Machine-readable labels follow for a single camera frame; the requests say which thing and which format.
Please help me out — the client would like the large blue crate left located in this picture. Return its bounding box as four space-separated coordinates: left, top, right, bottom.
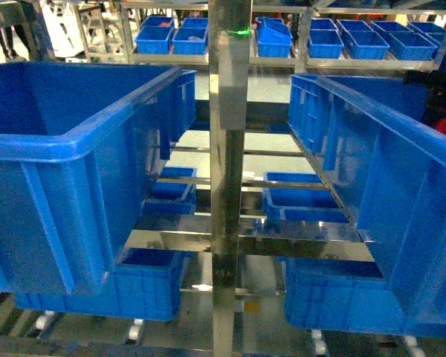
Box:
0 62 195 295

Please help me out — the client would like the lower left blue crate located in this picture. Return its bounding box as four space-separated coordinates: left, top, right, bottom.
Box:
14 249 193 321

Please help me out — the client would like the small blue bin mid-left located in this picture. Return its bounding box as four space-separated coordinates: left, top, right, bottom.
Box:
142 182 196 214

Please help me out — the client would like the large blue crate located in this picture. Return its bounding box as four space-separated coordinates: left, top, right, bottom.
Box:
0 62 195 295
288 74 446 324

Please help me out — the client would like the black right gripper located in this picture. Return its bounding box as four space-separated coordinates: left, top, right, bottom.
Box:
403 70 446 125

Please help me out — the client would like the small blue bin mid-right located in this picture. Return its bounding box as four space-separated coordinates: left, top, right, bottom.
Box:
262 187 348 223

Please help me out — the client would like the steel vertical rack post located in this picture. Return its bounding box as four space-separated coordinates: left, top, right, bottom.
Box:
208 1 253 356

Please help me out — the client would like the lower right blue crate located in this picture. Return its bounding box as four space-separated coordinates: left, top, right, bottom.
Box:
279 257 446 338

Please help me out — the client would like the large blue crate right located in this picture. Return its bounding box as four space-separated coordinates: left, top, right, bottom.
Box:
288 74 446 324

